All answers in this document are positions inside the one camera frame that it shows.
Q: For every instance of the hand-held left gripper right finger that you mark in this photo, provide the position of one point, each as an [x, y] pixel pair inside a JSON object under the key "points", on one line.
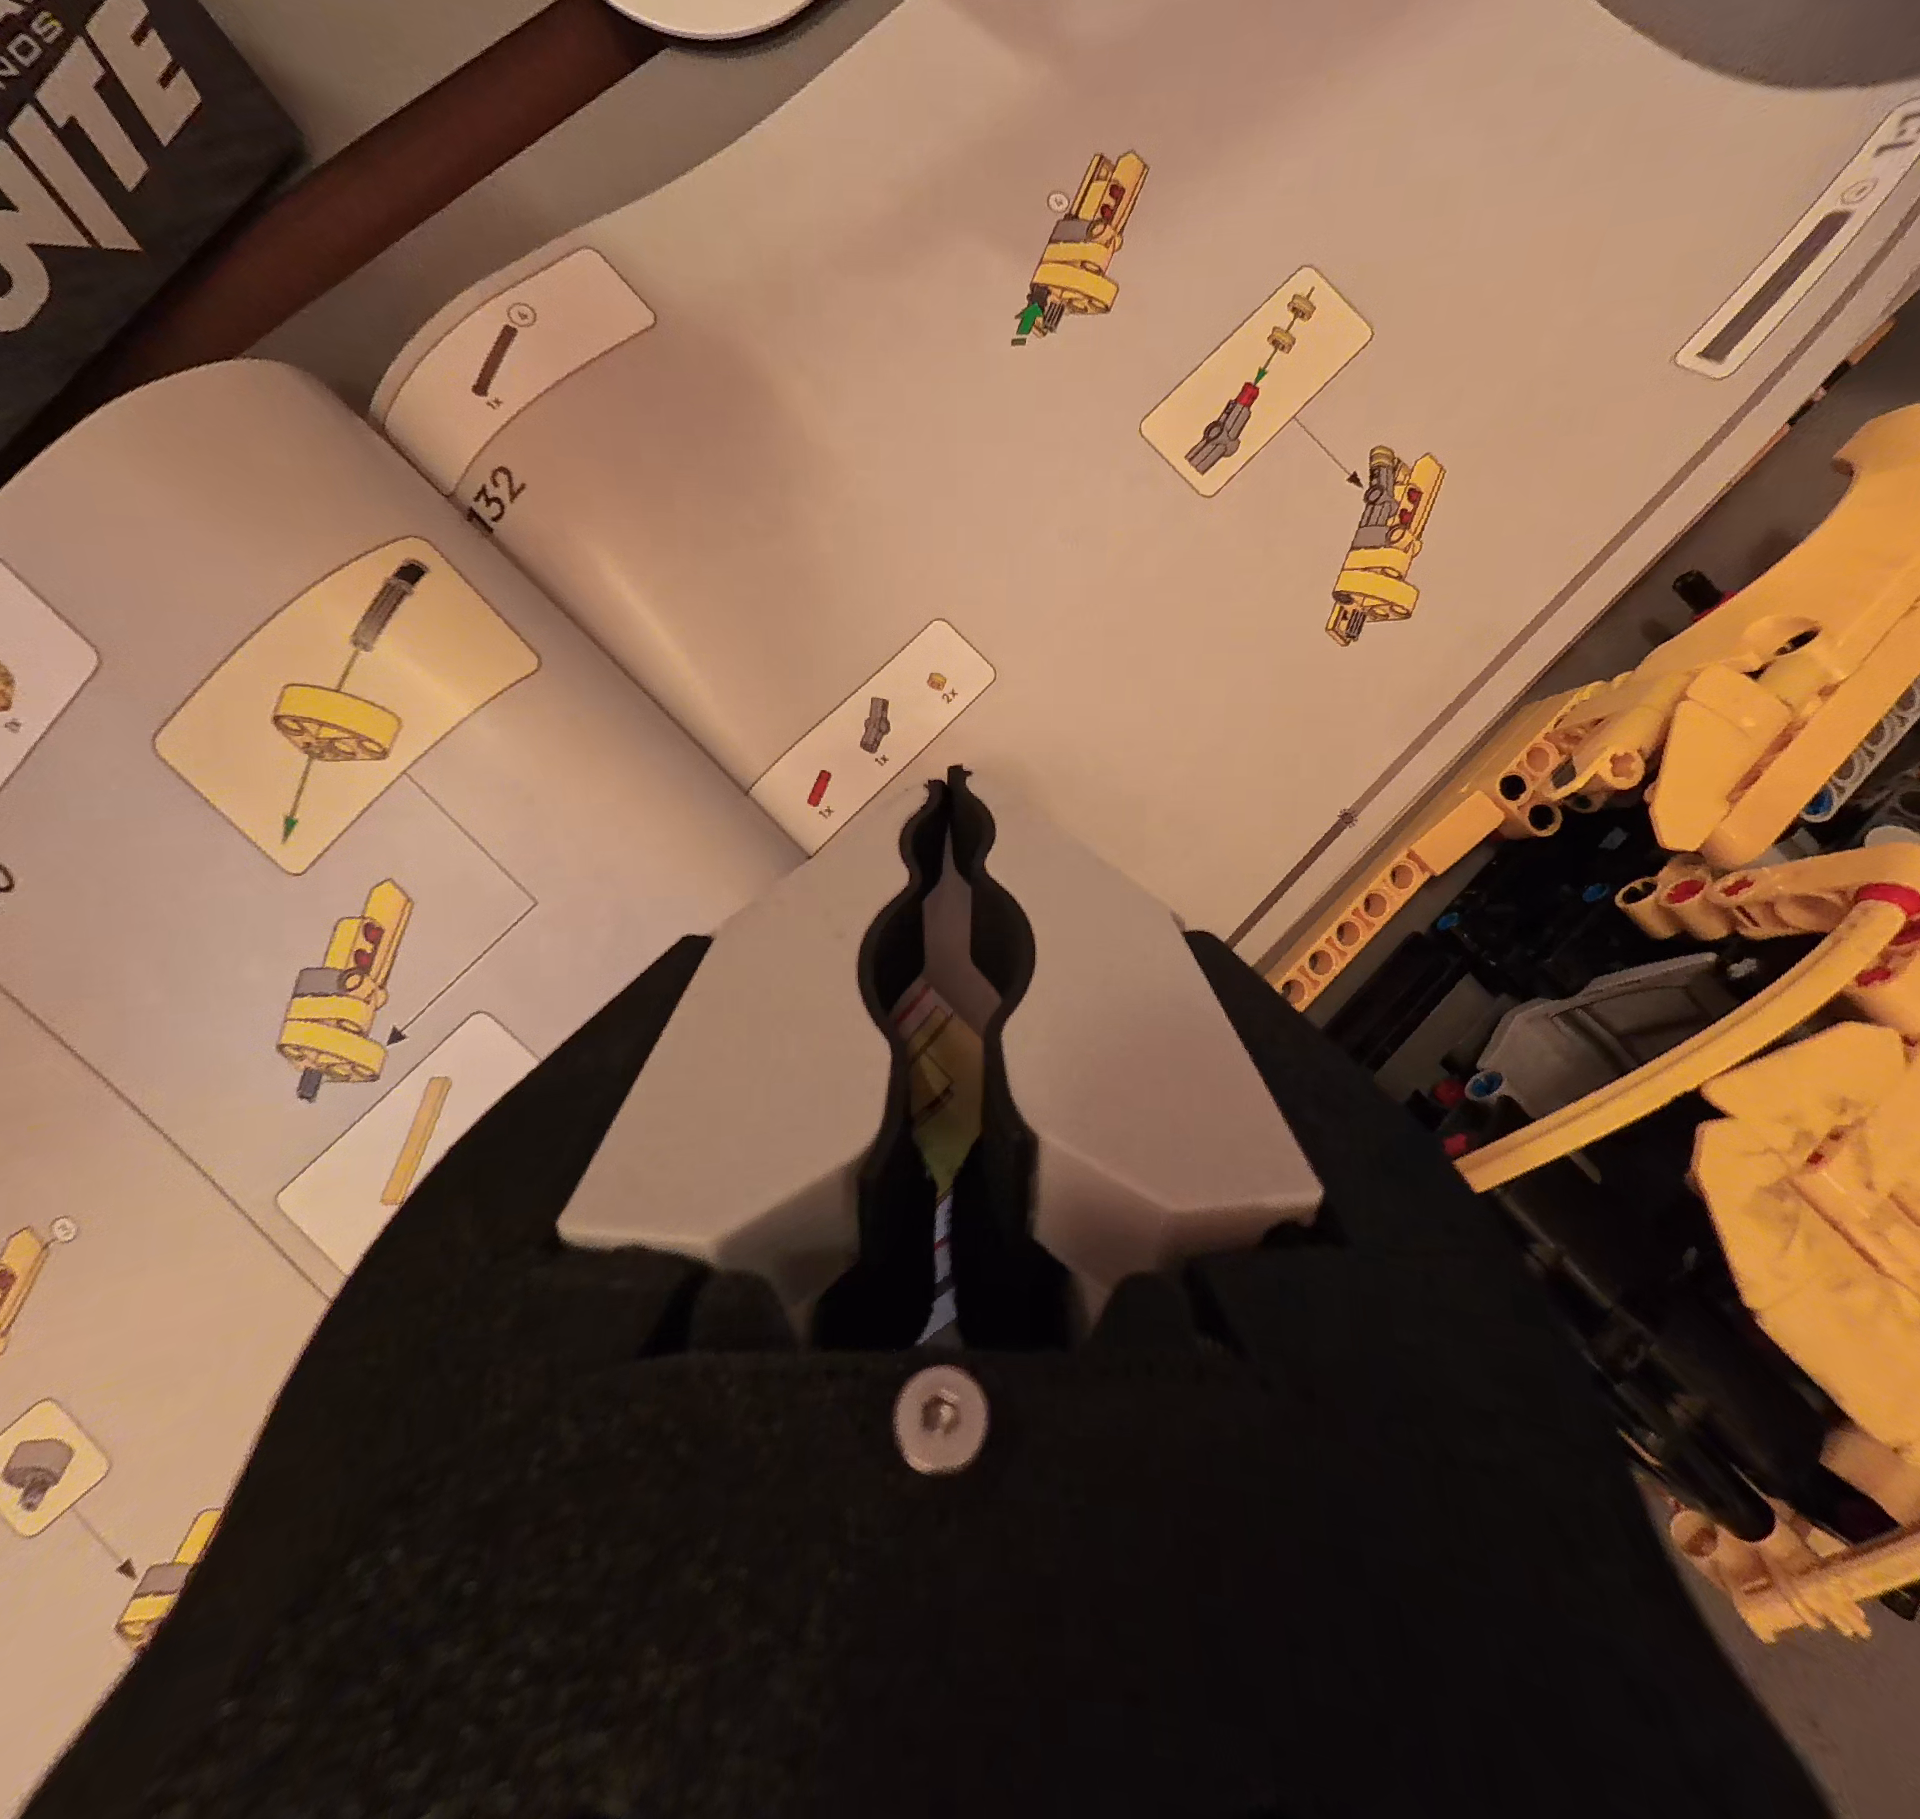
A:
{"points": [[1155, 1099]]}

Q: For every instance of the building instruction booklet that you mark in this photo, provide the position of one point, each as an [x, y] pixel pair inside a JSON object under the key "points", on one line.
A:
{"points": [[901, 348]]}

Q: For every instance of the yellow brick car model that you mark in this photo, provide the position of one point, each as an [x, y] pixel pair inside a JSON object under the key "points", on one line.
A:
{"points": [[1802, 1174]]}

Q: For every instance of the brown wooden strip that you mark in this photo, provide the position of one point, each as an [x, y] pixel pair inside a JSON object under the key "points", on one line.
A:
{"points": [[375, 228]]}

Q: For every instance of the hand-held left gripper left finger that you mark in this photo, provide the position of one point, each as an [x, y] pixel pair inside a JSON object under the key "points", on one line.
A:
{"points": [[752, 1099]]}

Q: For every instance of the dark car set box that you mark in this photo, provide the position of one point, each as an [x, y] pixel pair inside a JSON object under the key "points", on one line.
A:
{"points": [[90, 124]]}

